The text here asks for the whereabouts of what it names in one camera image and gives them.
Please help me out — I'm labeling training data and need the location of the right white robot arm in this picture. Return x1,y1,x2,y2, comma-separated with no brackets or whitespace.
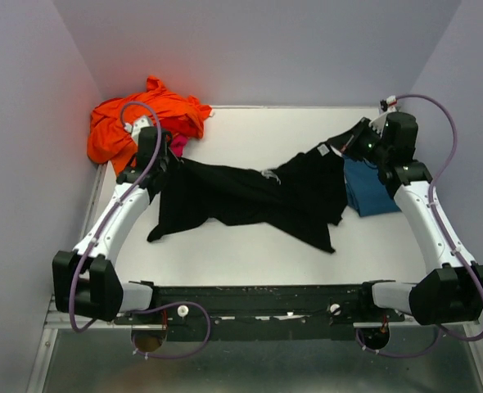
327,111,483,325

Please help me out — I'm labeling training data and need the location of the magenta t shirt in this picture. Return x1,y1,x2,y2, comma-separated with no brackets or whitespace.
170,134,188,157

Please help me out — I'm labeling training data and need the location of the orange t shirt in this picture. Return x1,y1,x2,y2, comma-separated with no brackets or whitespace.
87,75,212,174

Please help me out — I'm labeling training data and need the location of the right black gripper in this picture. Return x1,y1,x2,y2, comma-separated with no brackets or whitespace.
327,118,391,166

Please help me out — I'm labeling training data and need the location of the folded blue t shirt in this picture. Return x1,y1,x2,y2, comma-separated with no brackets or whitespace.
343,156,400,217

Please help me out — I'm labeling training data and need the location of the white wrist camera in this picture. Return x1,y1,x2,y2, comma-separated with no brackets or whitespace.
124,115,153,136
369,95,398,134

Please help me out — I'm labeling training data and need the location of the red t shirt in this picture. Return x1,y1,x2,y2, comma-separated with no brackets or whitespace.
161,117,200,138

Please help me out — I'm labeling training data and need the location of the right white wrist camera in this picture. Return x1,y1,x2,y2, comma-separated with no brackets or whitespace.
369,95,398,134

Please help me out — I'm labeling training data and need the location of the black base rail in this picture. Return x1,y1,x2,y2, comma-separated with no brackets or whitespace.
115,284,404,341

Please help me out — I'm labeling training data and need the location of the aluminium frame rail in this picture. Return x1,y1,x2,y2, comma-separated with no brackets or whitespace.
26,165,107,392

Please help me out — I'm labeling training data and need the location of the black printed t shirt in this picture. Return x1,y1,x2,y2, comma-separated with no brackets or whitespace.
147,143,347,254

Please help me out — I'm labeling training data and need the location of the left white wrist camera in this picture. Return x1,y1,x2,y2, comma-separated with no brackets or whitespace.
124,115,153,136

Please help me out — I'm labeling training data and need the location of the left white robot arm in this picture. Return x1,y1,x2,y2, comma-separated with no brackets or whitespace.
52,126,178,323

